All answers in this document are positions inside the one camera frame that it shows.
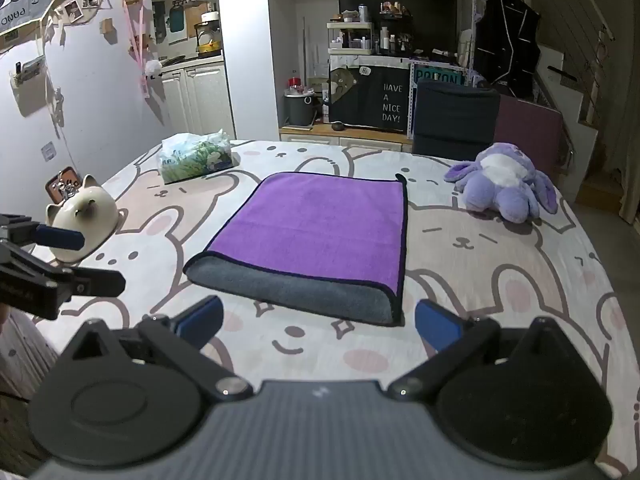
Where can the dark blue chair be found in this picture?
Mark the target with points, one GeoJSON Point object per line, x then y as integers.
{"type": "Point", "coordinates": [455, 115]}

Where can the black hanging jacket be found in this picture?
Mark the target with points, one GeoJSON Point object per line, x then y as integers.
{"type": "Point", "coordinates": [505, 45]}

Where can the cream cat-shaped ceramic jar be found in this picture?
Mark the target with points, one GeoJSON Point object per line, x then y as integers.
{"type": "Point", "coordinates": [82, 225]}

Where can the white wall socket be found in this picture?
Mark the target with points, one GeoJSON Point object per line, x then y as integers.
{"type": "Point", "coordinates": [48, 151]}

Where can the white desktop storage rack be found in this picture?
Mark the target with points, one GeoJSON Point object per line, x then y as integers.
{"type": "Point", "coordinates": [350, 37]}

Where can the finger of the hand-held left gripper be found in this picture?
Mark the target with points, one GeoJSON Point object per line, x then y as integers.
{"type": "Point", "coordinates": [60, 237]}
{"type": "Point", "coordinates": [97, 282]}

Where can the dark purple board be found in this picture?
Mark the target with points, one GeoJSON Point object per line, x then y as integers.
{"type": "Point", "coordinates": [530, 130]}

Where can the black printed cabinet curtain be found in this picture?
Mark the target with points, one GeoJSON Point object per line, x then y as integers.
{"type": "Point", "coordinates": [372, 95]}

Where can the purple and grey towel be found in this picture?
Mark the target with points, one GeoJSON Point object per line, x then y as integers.
{"type": "Point", "coordinates": [320, 230]}

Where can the black computer mouse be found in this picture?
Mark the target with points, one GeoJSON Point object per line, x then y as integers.
{"type": "Point", "coordinates": [338, 126]}

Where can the orange tray with keys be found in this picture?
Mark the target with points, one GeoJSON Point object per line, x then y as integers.
{"type": "Point", "coordinates": [62, 185]}

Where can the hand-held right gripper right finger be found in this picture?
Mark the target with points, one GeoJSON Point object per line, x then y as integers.
{"type": "Point", "coordinates": [436, 327]}

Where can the red-lidded jar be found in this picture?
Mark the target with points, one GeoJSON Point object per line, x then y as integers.
{"type": "Point", "coordinates": [294, 85]}

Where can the yellow pot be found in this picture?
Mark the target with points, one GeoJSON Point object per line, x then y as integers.
{"type": "Point", "coordinates": [208, 48]}

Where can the grey trash bin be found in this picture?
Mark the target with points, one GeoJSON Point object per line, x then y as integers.
{"type": "Point", "coordinates": [300, 110]}

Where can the pink hanging ribbon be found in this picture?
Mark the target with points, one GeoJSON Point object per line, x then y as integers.
{"type": "Point", "coordinates": [142, 45]}

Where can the wooden low cabinet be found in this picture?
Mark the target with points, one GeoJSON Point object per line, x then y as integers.
{"type": "Point", "coordinates": [350, 139]}

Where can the white wall-mounted holder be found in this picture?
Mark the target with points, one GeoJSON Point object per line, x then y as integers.
{"type": "Point", "coordinates": [27, 85]}

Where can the teal sign plate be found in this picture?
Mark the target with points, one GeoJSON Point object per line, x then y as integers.
{"type": "Point", "coordinates": [437, 76]}

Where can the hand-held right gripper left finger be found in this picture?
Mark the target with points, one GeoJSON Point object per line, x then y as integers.
{"type": "Point", "coordinates": [202, 318]}

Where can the white kitchen cabinet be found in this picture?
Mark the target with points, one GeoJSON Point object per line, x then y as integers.
{"type": "Point", "coordinates": [200, 100]}

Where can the green floral tissue pack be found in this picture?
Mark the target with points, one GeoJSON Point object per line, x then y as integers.
{"type": "Point", "coordinates": [195, 160]}

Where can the purple plush bunny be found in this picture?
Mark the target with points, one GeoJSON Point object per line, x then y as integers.
{"type": "Point", "coordinates": [505, 185]}

